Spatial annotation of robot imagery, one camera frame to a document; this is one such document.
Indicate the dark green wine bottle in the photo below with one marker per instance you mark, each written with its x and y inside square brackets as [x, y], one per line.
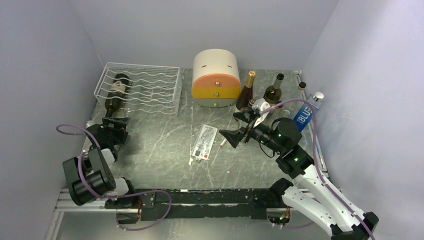
[273, 93]

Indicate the clear open-neck bottle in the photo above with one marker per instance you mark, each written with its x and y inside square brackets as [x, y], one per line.
[125, 112]

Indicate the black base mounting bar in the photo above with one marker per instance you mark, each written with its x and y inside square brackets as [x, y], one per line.
[255, 203]

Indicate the white wire wine rack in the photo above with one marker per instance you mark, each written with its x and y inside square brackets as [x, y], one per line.
[152, 89]

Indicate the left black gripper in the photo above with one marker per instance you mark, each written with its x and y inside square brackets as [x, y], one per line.
[119, 128]

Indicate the dark red wine bottle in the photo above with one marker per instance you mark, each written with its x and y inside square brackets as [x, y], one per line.
[246, 93]

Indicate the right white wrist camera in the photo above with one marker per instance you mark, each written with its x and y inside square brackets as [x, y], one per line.
[261, 109]

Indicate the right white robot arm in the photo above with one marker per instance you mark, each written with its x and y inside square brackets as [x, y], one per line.
[307, 190]

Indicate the clear bottle black-gold label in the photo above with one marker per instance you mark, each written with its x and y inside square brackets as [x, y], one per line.
[250, 105]

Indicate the cream drawer cabinet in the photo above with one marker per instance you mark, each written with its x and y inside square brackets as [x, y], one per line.
[215, 78]

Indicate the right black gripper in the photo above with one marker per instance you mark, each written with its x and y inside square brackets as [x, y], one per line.
[234, 136]

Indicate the dark green lower-rack bottle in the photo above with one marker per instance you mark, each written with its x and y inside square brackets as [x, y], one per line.
[116, 94]

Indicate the blue clear square bottle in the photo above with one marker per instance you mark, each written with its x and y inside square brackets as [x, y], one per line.
[304, 115]

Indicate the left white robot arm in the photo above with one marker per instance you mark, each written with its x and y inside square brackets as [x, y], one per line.
[89, 176]

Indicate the white pink-tipped marker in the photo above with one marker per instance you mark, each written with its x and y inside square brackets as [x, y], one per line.
[223, 142]

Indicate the ruler set plastic package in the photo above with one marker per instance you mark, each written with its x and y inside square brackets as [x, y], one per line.
[204, 142]

